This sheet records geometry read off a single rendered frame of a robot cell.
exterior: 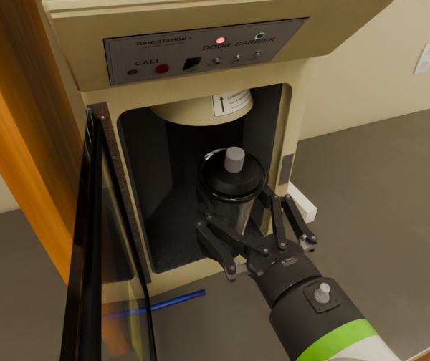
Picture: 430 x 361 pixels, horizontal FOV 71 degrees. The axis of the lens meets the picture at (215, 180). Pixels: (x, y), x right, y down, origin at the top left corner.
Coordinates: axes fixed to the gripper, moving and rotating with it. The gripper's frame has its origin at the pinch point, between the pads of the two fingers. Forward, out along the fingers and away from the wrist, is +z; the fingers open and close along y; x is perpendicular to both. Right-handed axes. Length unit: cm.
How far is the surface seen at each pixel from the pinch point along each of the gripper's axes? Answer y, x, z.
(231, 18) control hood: 4.4, -28.3, -8.2
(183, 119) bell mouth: 5.6, -12.3, 5.1
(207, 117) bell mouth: 2.4, -12.8, 3.7
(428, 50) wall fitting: -101, 1, 45
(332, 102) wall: -62, 15, 45
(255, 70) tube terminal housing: -4.0, -19.4, 1.8
